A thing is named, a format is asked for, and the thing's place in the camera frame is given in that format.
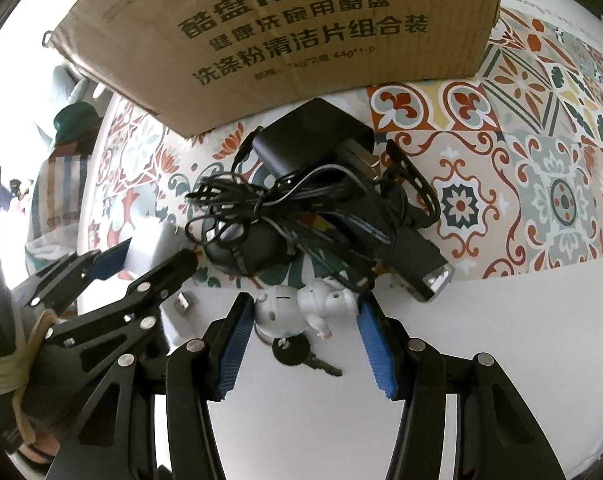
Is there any white charger cube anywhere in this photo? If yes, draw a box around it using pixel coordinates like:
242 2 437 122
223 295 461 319
124 217 182 276

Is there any white toy robot figure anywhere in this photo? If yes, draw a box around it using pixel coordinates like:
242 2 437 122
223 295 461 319
255 280 358 339

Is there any black bike light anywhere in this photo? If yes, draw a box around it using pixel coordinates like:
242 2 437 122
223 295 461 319
337 140 454 302

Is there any left human hand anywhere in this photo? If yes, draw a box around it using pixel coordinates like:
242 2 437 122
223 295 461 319
18 431 61 465

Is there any white usb plug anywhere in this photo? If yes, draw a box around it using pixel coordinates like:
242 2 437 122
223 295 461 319
175 292 191 316

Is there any striped fabric bag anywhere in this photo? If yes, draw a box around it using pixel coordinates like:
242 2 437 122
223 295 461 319
25 155 91 275

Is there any black key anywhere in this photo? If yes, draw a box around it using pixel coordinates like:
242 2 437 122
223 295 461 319
272 334 343 377

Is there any green bag on floor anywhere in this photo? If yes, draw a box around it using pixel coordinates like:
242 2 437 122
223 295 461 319
53 102 102 155

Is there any patterned table mat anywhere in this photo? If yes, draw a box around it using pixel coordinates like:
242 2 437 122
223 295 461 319
79 0 603 280

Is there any brown cardboard box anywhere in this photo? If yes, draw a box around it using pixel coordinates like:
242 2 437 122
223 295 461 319
50 0 500 138

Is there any black power adapter with cable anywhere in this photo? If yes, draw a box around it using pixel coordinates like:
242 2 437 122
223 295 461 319
186 99 397 284

